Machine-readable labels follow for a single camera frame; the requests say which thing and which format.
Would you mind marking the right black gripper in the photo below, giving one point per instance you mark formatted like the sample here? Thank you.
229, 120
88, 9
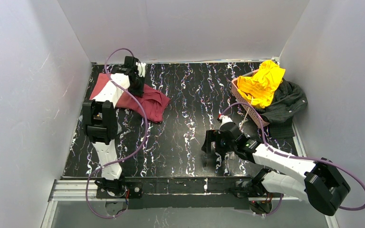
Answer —
216, 144

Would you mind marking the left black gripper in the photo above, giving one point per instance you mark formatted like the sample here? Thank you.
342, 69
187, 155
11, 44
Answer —
137, 82

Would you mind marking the maroon garment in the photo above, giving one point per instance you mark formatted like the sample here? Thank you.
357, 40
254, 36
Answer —
153, 103

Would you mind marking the coral pink t-shirt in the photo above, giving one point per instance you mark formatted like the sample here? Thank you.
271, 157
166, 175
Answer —
105, 90

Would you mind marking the pink laundry basket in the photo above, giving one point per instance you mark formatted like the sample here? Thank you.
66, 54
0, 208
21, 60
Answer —
249, 109

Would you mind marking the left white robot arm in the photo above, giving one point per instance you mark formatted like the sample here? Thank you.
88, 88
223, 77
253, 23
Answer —
100, 121

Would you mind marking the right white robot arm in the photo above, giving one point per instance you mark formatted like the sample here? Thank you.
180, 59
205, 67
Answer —
317, 183

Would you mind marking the yellow garment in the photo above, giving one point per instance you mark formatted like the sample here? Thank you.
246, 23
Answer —
259, 89

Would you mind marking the black garment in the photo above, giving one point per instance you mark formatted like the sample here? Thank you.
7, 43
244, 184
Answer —
289, 99

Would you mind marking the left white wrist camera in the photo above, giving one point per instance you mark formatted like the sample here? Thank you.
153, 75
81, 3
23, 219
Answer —
141, 69

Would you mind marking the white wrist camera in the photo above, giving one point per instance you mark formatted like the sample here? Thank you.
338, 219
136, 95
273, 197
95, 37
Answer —
141, 69
223, 119

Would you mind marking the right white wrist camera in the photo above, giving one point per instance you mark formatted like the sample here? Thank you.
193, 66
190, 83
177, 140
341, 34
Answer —
223, 119

